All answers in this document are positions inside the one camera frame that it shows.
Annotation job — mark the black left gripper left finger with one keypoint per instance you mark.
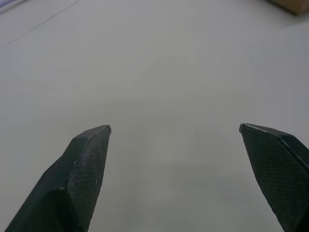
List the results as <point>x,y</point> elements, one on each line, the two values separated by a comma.
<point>70,188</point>

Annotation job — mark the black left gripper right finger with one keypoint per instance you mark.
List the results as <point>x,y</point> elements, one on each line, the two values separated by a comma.
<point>282,178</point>

